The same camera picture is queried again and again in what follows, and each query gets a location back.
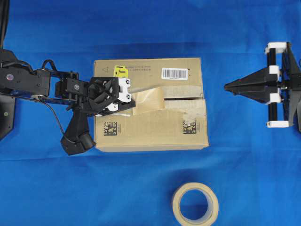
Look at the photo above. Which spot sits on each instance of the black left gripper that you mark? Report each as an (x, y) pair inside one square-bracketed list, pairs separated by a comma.
[(103, 93)]

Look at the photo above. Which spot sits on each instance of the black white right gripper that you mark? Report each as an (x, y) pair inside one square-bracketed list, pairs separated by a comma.
[(283, 100)]

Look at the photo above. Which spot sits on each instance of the beige tape strip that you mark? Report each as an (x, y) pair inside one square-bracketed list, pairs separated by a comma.
[(149, 100)]

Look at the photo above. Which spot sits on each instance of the brown cardboard box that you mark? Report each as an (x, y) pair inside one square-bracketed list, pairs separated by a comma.
[(182, 125)]

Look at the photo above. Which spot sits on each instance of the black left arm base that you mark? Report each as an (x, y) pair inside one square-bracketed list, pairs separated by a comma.
[(5, 110)]

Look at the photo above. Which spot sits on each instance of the beige masking tape roll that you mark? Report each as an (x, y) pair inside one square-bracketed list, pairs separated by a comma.
[(210, 215)]

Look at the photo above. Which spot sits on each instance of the blue table cloth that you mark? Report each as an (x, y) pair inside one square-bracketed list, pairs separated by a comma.
[(254, 171)]

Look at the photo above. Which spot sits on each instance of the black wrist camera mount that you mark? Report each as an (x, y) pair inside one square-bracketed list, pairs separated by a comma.
[(77, 139)]

